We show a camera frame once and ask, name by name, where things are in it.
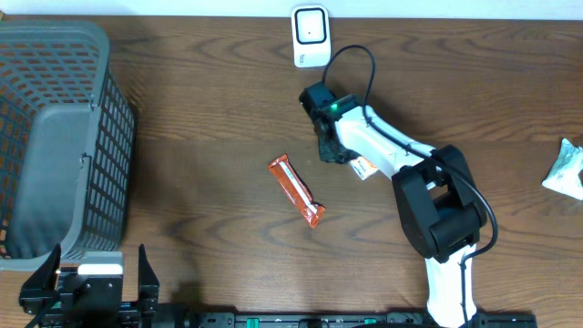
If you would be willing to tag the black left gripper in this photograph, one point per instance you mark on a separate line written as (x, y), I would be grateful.
(147, 299)

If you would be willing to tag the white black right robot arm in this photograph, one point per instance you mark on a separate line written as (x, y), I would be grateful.
(440, 210)

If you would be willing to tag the grey plastic shopping basket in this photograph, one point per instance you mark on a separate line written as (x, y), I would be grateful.
(67, 137)

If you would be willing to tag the red orange snack bar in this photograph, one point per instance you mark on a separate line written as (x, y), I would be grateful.
(296, 191)

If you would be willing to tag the light green wipes pack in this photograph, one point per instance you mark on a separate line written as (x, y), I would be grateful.
(563, 177)

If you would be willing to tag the white barcode scanner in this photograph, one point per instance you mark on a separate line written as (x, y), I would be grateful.
(311, 37)

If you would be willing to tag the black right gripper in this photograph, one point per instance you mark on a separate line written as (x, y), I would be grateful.
(327, 154)

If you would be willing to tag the small orange box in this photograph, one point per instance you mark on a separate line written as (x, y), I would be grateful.
(363, 167)

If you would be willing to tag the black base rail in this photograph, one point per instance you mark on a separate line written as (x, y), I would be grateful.
(179, 315)

